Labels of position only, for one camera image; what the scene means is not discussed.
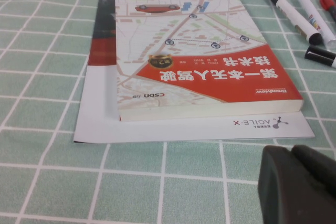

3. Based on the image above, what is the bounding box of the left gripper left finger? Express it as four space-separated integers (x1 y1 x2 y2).
258 145 336 224

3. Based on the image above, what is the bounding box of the red map cover book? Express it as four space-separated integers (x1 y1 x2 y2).
114 0 305 122

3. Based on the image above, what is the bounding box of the green checkered tablecloth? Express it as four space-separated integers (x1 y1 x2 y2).
0 0 336 224

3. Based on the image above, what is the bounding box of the red and white map book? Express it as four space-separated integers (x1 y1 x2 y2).
73 0 316 144

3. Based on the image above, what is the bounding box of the all white marker pen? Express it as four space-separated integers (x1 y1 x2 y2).
296 0 336 50

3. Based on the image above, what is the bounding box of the plain white marker black cap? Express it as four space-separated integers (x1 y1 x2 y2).
266 0 323 46

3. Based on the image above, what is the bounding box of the red and black pen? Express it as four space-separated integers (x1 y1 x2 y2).
319 0 336 23

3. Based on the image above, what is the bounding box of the printed white marker black cap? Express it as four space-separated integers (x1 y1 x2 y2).
304 45 336 69

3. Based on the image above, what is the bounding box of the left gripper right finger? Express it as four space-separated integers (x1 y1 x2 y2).
291 144 336 192

